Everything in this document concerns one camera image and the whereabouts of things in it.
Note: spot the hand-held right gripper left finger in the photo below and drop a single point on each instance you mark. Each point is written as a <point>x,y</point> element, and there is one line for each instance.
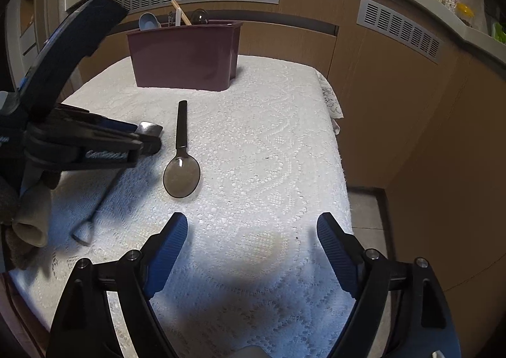
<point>170,247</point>

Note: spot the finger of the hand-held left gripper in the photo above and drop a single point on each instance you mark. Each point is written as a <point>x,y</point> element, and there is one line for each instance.
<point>99,144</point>
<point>83,37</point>

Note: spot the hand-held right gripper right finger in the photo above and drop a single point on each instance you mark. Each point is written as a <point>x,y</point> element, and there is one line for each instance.
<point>336,251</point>

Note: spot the shovel-shaped metal spoon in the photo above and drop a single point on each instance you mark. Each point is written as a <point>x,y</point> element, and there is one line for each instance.
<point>152,129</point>

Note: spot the light blue plastic spoon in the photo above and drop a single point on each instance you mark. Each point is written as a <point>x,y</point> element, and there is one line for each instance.
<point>148,22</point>

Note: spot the maroon plastic container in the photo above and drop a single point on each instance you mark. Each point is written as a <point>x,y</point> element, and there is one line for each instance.
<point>182,57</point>

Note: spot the wooden chopstick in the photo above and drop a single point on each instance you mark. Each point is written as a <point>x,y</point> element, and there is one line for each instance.
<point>176,8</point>

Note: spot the white lace tablecloth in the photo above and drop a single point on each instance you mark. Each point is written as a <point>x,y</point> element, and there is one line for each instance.
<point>257,144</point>

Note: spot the wooden cabinet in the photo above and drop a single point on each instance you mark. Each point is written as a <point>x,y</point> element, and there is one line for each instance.
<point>415,124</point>

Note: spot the short grey vent grille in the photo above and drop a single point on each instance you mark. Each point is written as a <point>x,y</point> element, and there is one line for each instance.
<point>399,28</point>

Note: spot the yellow jar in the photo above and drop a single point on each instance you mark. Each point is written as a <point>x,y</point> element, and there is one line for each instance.
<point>465,13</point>

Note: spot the green packet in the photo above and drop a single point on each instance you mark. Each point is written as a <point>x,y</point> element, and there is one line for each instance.
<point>499,32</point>

